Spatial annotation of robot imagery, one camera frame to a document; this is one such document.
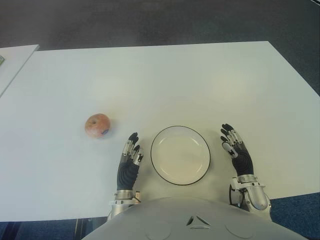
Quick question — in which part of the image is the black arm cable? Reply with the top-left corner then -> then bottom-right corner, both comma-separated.
228,184 -> 239,206
131,192 -> 143,205

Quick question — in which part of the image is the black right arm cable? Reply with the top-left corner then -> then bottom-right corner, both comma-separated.
228,184 -> 239,206

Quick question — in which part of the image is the white plate black rim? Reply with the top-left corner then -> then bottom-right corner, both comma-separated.
150,125 -> 212,186

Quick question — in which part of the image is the robot torso grey shell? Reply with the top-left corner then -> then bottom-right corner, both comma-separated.
82,196 -> 311,240

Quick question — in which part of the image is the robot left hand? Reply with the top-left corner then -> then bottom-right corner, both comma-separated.
116,131 -> 145,192

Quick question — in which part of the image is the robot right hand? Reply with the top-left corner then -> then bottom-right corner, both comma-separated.
219,123 -> 256,178

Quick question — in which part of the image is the red yellow apple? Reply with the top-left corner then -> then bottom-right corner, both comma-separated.
84,113 -> 111,139

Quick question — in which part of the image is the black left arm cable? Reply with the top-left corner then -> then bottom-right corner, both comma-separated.
131,192 -> 143,205

